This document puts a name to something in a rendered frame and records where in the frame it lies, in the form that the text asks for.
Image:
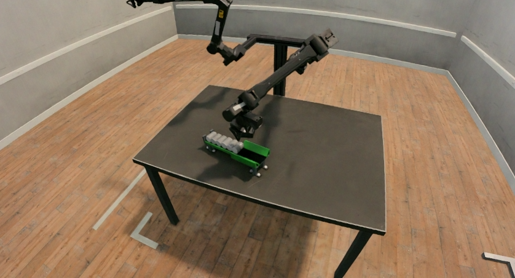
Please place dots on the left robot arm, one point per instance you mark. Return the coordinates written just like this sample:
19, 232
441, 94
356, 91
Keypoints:
316, 48

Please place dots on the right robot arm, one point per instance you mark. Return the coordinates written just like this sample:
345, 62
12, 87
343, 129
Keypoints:
216, 45

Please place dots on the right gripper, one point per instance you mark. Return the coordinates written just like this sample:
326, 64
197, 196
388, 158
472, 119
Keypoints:
133, 3

